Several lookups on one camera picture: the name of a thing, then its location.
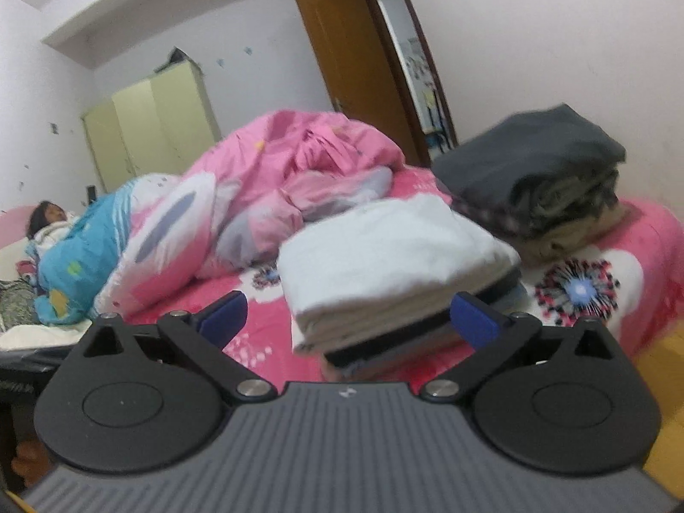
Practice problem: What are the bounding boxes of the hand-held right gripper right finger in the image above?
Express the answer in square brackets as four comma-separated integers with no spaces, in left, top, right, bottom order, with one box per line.
[418,291,615,403]

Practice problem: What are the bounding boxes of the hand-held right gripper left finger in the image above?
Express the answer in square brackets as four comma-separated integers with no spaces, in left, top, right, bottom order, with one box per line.
[75,289,277,403]

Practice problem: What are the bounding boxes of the white shirt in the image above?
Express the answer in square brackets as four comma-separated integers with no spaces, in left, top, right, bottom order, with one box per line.
[277,195,522,332]

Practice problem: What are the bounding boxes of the cream fleece blanket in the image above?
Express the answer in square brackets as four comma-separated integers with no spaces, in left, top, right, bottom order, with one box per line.
[0,321,91,354]

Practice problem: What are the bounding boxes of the pink floral blanket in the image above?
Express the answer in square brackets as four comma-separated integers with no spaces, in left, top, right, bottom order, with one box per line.
[123,163,677,386]

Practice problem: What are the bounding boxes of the grey patterned pillow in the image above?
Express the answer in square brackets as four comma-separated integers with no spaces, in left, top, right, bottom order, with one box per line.
[0,278,38,332]

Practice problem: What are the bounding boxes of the navy folded garment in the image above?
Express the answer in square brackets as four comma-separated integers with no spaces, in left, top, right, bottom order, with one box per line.
[323,270,527,371]

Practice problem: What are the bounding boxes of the sleeping person in blue blanket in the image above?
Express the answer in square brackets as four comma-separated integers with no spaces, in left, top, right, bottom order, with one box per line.
[35,182,134,327]

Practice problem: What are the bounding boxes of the cream folded garment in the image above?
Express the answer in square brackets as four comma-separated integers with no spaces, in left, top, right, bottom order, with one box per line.
[294,299,461,354]

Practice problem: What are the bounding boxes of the khaki folded garment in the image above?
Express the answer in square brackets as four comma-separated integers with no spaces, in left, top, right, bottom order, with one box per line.
[521,171,629,269]

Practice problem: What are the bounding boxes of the pink white printed duvet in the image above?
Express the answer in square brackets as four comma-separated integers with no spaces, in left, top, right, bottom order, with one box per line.
[93,109,407,319]

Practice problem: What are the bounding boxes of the pale green wardrobe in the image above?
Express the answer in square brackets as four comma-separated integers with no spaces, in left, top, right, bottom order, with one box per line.
[80,59,222,193]

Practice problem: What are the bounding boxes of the wooden door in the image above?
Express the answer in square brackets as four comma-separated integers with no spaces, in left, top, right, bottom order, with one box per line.
[293,0,423,170]

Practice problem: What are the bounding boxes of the dark door frame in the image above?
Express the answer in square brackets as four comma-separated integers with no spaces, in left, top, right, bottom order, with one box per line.
[358,0,460,157]

